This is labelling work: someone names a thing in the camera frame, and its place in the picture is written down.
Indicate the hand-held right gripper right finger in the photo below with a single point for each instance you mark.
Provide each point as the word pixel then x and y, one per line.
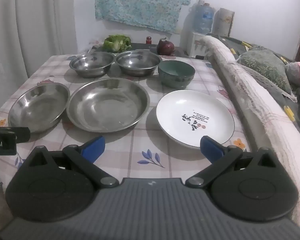
pixel 211 148

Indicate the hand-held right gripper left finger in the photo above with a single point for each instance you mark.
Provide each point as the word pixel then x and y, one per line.
pixel 93 148

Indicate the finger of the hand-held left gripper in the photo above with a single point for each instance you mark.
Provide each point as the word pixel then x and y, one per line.
pixel 21 134

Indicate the shallow steel plate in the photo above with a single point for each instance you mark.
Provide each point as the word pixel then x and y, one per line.
pixel 37 107

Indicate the large deep steel plate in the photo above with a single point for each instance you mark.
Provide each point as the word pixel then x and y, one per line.
pixel 107 105

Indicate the white ceramic plate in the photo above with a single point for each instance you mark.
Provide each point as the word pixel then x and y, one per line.
pixel 177 110

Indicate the green ceramic bowl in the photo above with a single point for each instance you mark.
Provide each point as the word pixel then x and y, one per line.
pixel 176 76

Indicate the green leaf print pillow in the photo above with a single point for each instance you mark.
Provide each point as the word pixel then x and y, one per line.
pixel 265 67

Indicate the white curtain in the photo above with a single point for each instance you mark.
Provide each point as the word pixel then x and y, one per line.
pixel 27 30

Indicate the white water dispenser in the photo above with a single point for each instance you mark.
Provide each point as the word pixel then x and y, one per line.
pixel 193 43

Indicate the green broccoli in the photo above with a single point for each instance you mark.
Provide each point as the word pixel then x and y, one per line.
pixel 116 42

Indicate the red onion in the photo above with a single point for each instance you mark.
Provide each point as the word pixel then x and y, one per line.
pixel 165 47

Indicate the small red jar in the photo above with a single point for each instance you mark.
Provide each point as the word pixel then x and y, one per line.
pixel 148 40

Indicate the white floral upright roll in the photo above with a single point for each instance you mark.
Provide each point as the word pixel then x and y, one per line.
pixel 222 22

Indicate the blue water jug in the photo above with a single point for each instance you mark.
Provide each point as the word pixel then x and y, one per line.
pixel 203 17

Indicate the teal floral wall cloth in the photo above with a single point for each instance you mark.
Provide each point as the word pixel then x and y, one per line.
pixel 142 2

